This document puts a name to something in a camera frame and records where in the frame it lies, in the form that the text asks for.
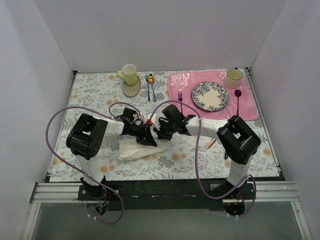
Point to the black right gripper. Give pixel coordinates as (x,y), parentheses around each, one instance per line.
(162,129)

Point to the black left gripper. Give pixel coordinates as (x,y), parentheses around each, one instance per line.
(145,132)

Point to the white cloth napkin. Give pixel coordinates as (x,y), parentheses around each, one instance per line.
(130,150)

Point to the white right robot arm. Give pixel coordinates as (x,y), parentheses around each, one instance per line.
(239,141)

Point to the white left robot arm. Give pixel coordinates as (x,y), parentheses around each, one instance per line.
(86,138)

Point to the purple fork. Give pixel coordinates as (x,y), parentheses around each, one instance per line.
(180,99)

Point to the rose gold knife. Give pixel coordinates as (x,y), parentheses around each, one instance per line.
(209,145)

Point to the woven round coaster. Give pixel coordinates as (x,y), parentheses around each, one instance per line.
(131,90)

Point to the rainbow gold spoon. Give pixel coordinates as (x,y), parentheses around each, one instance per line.
(151,81)

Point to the blue floral plate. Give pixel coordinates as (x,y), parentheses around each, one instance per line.
(210,96)

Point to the blue fork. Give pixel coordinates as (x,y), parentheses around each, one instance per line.
(148,87)

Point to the yellow green mug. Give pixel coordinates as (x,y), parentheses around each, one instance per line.
(128,74)

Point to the pink floral placemat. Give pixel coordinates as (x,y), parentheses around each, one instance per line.
(185,81)

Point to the purple spoon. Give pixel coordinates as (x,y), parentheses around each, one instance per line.
(238,94)

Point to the cream enamel mug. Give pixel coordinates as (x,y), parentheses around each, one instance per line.
(233,78)

